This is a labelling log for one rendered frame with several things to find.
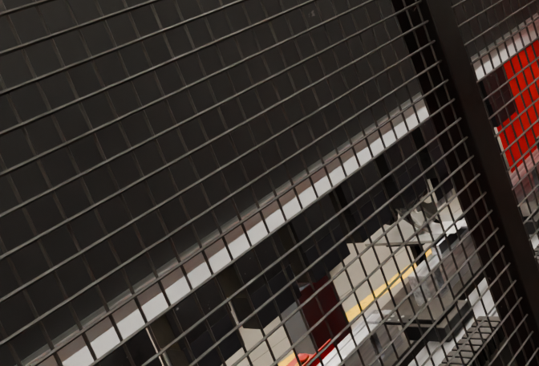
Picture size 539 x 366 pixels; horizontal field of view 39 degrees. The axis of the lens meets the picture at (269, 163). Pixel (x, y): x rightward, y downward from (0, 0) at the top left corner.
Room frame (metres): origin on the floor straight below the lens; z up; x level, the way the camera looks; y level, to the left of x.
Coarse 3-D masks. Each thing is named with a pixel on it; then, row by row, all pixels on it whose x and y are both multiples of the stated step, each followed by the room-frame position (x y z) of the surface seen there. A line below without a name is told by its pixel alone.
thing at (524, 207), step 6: (522, 204) 2.00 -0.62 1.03; (534, 204) 1.97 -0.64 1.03; (522, 210) 1.96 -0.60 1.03; (528, 210) 1.94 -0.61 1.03; (528, 216) 1.91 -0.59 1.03; (534, 216) 1.92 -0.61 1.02; (528, 222) 1.90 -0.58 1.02; (462, 228) 2.10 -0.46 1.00; (528, 228) 1.90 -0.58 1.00; (534, 228) 1.89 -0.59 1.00
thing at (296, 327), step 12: (324, 276) 2.75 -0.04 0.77; (300, 288) 2.71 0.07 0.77; (324, 288) 2.74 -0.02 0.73; (300, 300) 2.67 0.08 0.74; (312, 300) 2.70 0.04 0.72; (324, 300) 2.73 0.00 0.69; (336, 300) 2.76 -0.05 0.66; (288, 312) 2.76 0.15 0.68; (312, 312) 2.69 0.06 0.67; (324, 312) 2.72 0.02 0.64; (336, 312) 2.75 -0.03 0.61; (288, 324) 2.79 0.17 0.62; (300, 324) 2.72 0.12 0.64; (312, 324) 2.68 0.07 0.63; (324, 324) 2.71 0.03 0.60; (336, 324) 2.74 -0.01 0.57; (300, 336) 2.74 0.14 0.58; (324, 336) 2.70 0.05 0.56; (300, 348) 2.77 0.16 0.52; (312, 348) 2.70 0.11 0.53
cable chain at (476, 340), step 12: (492, 324) 1.43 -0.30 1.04; (492, 336) 1.40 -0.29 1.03; (504, 336) 1.43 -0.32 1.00; (456, 348) 1.39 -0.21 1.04; (468, 348) 1.37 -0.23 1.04; (492, 348) 1.39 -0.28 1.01; (444, 360) 1.37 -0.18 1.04; (456, 360) 1.35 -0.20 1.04; (468, 360) 1.34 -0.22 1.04; (480, 360) 1.36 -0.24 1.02
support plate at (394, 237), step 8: (440, 216) 2.25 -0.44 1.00; (448, 216) 2.23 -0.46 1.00; (456, 216) 2.20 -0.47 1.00; (392, 224) 2.35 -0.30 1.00; (400, 224) 2.32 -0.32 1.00; (408, 224) 2.30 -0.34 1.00; (392, 232) 2.28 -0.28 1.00; (408, 232) 2.23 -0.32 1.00; (384, 240) 2.24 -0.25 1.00; (392, 240) 2.21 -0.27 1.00; (400, 240) 2.19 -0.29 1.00; (416, 240) 2.14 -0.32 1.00; (424, 240) 2.11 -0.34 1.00
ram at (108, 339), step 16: (512, 48) 2.52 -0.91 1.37; (496, 64) 2.43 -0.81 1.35; (400, 128) 2.01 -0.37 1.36; (352, 160) 1.85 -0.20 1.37; (368, 160) 1.89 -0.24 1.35; (336, 176) 1.80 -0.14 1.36; (304, 192) 1.71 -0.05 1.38; (320, 192) 1.75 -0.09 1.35; (288, 208) 1.67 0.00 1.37; (272, 224) 1.62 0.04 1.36; (240, 240) 1.55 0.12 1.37; (256, 240) 1.58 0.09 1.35; (224, 256) 1.51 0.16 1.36; (192, 272) 1.45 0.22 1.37; (208, 272) 1.48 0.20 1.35; (176, 288) 1.42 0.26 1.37; (144, 304) 1.37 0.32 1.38; (160, 304) 1.39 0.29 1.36; (128, 320) 1.33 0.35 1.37; (112, 336) 1.31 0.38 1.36; (80, 352) 1.26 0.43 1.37; (96, 352) 1.28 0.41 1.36
